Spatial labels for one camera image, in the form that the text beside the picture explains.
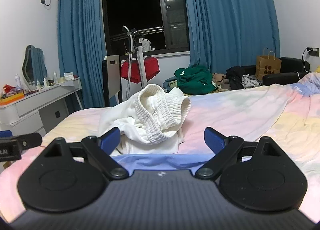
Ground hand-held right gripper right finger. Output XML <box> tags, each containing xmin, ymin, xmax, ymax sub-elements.
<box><xmin>195</xmin><ymin>127</ymin><xmax>288</xmax><ymax>179</ymax></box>

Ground patterned white cloth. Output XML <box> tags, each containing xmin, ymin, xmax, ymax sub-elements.
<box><xmin>241</xmin><ymin>75</ymin><xmax>262</xmax><ymax>88</ymax></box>

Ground pastel bed sheet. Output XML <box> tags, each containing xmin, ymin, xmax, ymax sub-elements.
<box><xmin>0</xmin><ymin>71</ymin><xmax>320</xmax><ymax>223</ymax></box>

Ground black sofa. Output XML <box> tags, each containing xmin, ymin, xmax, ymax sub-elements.
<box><xmin>244</xmin><ymin>57</ymin><xmax>312</xmax><ymax>86</ymax></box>

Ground wavy frame mirror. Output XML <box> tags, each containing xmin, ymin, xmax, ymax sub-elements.
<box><xmin>22</xmin><ymin>45</ymin><xmax>48</xmax><ymax>86</ymax></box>

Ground white hanging garment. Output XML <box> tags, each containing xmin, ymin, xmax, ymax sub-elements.
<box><xmin>139</xmin><ymin>38</ymin><xmax>152</xmax><ymax>52</ymax></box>

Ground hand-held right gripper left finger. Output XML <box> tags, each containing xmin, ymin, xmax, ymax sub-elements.
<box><xmin>37</xmin><ymin>127</ymin><xmax>129</xmax><ymax>179</ymax></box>

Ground dark window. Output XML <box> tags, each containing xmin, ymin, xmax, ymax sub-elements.
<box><xmin>101</xmin><ymin>0</ymin><xmax>190</xmax><ymax>56</ymax></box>

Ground white dressing table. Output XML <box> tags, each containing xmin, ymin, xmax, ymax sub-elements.
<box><xmin>0</xmin><ymin>77</ymin><xmax>83</xmax><ymax>136</ymax></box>

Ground brown plush toy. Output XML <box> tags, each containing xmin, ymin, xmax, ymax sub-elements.
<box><xmin>212</xmin><ymin>73</ymin><xmax>227</xmax><ymax>83</ymax></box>

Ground black clothes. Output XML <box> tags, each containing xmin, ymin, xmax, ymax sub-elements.
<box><xmin>226</xmin><ymin>66</ymin><xmax>245</xmax><ymax>90</ymax></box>

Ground white charging cable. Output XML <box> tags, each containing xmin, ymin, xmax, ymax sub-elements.
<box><xmin>297</xmin><ymin>48</ymin><xmax>312</xmax><ymax>79</ymax></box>

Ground blue and yellow clothes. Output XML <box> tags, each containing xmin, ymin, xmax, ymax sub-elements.
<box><xmin>163</xmin><ymin>77</ymin><xmax>180</xmax><ymax>93</ymax></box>

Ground red cloth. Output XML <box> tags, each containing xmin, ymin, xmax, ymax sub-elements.
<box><xmin>121</xmin><ymin>56</ymin><xmax>160</xmax><ymax>84</ymax></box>

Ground white pants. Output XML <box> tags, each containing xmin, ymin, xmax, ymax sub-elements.
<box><xmin>99</xmin><ymin>83</ymin><xmax>192</xmax><ymax>155</ymax></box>

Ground orange tray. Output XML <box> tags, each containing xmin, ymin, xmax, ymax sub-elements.
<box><xmin>0</xmin><ymin>93</ymin><xmax>25</xmax><ymax>106</ymax></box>

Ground brown paper bag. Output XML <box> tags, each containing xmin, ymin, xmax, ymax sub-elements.
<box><xmin>255</xmin><ymin>48</ymin><xmax>282</xmax><ymax>81</ymax></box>

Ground blue curtain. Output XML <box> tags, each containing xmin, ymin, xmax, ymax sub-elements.
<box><xmin>180</xmin><ymin>0</ymin><xmax>279</xmax><ymax>84</ymax></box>
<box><xmin>57</xmin><ymin>0</ymin><xmax>112</xmax><ymax>118</ymax></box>

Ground green clothing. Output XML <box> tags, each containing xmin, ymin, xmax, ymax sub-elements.
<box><xmin>174</xmin><ymin>65</ymin><xmax>216</xmax><ymax>95</ymax></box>

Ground white folding table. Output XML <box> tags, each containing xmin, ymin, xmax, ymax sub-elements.
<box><xmin>102</xmin><ymin>55</ymin><xmax>123</xmax><ymax>108</ymax></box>

